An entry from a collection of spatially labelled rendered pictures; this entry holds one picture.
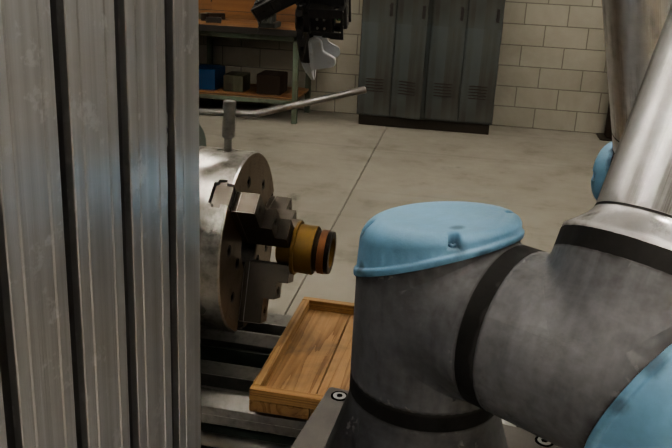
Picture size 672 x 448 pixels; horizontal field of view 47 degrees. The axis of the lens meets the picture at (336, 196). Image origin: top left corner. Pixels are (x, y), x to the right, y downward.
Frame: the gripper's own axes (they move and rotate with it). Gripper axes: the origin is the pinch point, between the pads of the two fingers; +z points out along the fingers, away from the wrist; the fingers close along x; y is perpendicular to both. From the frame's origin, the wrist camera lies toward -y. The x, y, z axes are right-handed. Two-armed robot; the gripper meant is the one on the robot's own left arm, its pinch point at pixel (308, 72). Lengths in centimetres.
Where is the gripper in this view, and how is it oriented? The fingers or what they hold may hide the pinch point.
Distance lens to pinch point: 139.4
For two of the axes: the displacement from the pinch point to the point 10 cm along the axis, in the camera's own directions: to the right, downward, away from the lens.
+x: 2.1, -6.1, 7.6
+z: 0.3, 7.8, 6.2
